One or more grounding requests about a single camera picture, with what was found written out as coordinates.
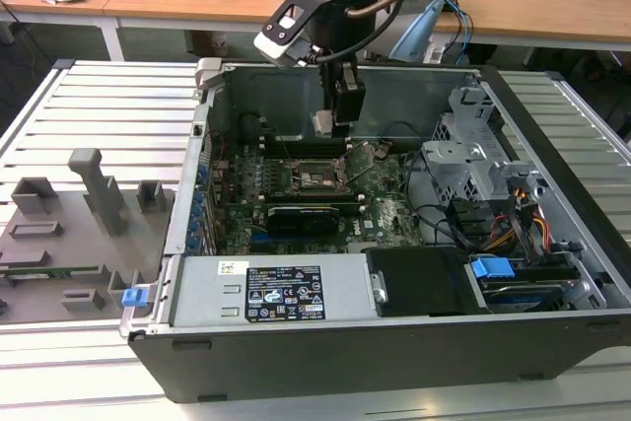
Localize metal socket cover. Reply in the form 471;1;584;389
334;142;380;183

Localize metal locking lever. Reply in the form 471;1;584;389
274;129;295;166

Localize black RAM slot bank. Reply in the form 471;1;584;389
258;134;354;160
224;192;369;218

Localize CPU socket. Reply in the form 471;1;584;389
283;155;357;198

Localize pale blue teach pendant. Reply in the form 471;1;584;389
387;0;446;63

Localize cardboard box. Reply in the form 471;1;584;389
186;30;231;58

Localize wooden desk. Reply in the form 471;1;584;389
0;0;631;65

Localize metal drive cage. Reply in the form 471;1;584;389
421;87;543;206

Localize green motherboard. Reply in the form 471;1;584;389
209;137;430;255

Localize black graphics card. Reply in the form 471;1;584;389
265;202;341;239

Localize black plastic shroud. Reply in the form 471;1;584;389
367;246;489;318

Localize hard disk in blue carrier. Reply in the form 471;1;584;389
467;253;583;316

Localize grey power supply unit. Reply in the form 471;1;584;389
172;255;379;328

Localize black open PC case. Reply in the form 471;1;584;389
120;58;631;405

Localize blue case latch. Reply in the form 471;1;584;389
121;286;150;310

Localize grey parts rack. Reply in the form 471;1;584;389
0;147;176;324

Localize green RAM stick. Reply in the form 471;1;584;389
0;265;100;278

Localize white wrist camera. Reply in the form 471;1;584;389
252;0;322;69

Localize blue cables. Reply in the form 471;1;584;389
443;0;477;65

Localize black flat data cable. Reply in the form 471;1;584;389
404;149;474;250

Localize yellow red wire bundle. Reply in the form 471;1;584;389
485;183;552;252

